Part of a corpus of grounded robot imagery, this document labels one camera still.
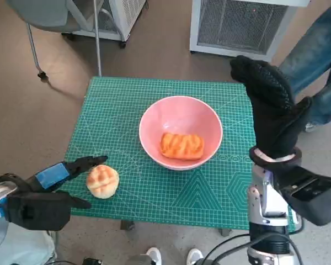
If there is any rectangular striped toy bread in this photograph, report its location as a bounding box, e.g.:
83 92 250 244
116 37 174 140
159 132 205 161

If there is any pink bowl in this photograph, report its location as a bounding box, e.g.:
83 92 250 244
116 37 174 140
138 96 223 171

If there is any thin metal pole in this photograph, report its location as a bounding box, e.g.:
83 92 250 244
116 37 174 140
92 0 102 77

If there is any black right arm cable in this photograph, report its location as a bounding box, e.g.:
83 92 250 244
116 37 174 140
204 218 309 265

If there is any round toy bread bun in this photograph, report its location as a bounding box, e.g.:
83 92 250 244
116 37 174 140
87 164 119 199

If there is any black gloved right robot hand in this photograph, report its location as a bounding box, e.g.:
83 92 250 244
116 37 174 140
229 55 313 160

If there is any wide white mesh cabinet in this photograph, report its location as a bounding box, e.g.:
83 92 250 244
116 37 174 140
189 0 311 62

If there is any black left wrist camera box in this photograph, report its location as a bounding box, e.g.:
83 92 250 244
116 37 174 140
4 190 72 231

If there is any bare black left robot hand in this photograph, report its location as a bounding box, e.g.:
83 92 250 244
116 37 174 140
24 155 108 210

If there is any person in pale trousers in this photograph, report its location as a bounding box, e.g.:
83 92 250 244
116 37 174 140
0 230 57 265

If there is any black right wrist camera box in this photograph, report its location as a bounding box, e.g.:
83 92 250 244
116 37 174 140
278 165 331 226

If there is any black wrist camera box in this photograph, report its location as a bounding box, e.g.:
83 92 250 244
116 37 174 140
4 190 72 231
278 165 331 226

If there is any white mesh cabinet on casters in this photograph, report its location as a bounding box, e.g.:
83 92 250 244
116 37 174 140
61 0 148 49

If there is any green cutting mat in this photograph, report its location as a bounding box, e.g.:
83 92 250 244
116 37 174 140
56 76 297 231

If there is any grey chair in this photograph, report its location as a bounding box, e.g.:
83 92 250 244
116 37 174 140
5 0 100 81

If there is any person in blue trousers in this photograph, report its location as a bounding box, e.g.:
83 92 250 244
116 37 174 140
278 0 331 133

